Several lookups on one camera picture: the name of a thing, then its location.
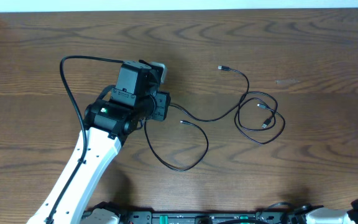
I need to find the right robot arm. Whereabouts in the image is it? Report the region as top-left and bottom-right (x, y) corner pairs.
(283, 199), (358, 224)

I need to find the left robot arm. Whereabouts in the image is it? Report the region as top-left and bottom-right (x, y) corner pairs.
(29, 60), (170, 223)

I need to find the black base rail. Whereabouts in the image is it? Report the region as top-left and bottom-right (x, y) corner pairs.
(79, 201), (295, 224)

